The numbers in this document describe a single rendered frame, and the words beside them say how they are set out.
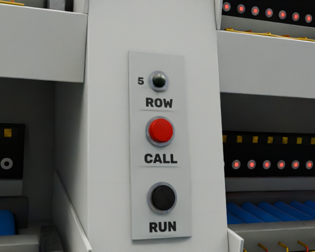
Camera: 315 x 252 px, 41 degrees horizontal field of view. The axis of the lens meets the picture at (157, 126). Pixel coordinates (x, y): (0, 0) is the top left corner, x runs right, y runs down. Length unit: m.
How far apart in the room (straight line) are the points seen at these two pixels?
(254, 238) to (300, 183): 0.18
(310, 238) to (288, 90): 0.14
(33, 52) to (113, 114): 0.06
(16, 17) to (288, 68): 0.20
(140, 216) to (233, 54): 0.14
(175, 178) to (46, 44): 0.12
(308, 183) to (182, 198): 0.30
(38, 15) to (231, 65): 0.14
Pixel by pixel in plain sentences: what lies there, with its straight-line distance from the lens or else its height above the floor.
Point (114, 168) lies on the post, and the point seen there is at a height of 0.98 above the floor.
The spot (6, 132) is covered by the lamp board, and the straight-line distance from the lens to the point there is 0.42.
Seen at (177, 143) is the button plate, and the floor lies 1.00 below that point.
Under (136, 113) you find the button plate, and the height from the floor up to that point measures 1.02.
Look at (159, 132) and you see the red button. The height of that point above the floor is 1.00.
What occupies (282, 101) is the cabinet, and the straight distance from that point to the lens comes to 0.59.
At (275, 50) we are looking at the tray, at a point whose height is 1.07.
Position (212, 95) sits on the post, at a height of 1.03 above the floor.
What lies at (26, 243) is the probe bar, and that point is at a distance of 0.32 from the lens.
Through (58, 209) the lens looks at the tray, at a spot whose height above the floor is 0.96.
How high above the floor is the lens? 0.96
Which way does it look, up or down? 10 degrees up
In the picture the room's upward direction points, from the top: 2 degrees counter-clockwise
